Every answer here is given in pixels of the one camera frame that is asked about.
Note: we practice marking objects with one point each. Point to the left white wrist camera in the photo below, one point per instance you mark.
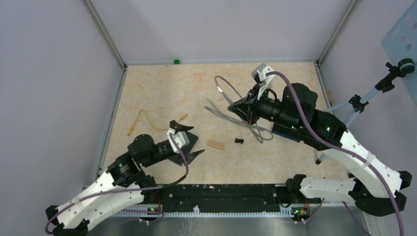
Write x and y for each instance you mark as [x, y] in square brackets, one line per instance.
[177, 140]

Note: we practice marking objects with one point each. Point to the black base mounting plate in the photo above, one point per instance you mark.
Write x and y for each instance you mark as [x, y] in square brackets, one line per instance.
[226, 198]

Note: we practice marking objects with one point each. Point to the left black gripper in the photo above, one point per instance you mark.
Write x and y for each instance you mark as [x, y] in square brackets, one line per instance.
[179, 127]

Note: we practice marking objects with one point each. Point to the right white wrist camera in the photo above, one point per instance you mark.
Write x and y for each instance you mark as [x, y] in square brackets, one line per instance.
[261, 78]

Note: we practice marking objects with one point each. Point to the wooden cylinder block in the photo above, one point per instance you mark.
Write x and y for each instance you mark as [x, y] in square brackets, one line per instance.
[215, 144]

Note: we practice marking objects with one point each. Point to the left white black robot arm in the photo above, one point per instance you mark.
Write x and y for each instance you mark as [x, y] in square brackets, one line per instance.
[123, 183]

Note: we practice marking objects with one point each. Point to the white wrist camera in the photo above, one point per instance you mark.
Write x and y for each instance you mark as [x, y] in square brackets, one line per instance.
[177, 140]
[261, 78]

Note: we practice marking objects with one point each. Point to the light blue perforated panel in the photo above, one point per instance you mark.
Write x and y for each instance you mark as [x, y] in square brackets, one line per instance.
[401, 41]

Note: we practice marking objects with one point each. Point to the black network switch box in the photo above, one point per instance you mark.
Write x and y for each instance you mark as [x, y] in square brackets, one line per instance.
[187, 150]

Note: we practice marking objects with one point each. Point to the light blue tripod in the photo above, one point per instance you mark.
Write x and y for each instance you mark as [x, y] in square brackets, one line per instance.
[381, 112]

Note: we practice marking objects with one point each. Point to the black blue switch box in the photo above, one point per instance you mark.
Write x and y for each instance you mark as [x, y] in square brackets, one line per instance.
[290, 136]

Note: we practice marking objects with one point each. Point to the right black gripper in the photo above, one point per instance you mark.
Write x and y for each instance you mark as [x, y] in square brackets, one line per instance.
[248, 108]

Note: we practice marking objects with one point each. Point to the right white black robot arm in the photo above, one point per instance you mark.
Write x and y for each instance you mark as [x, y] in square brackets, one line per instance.
[372, 186]

